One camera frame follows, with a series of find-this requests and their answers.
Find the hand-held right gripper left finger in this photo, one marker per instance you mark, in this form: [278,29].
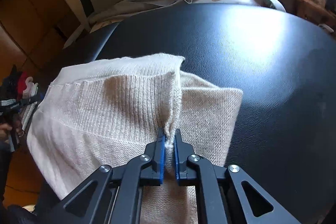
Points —
[160,158]

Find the dark cloth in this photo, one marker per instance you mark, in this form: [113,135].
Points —
[10,82]

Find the white cloth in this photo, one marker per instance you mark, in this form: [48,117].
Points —
[31,88]

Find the beige knit sweater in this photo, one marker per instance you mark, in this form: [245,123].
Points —
[118,108]

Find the person's left hand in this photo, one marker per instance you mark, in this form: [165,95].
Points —
[19,127]

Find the red cloth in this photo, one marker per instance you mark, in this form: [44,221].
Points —
[23,81]

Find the wooden wardrobe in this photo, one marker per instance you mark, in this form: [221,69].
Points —
[34,16]

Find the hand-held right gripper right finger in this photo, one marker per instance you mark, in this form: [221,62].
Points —
[177,158]

